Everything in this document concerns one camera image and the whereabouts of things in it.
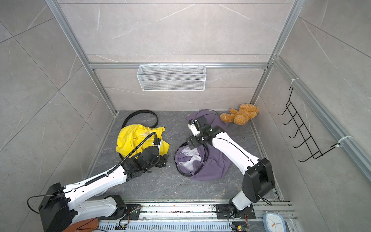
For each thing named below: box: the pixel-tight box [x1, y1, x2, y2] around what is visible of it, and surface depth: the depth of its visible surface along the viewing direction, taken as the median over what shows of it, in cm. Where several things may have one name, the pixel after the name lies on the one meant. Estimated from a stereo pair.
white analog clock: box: [262, 212, 287, 232], surface depth 70 cm
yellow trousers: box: [115, 124, 171, 159], surface depth 95 cm
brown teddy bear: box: [220, 103, 259, 126], surface depth 109 cm
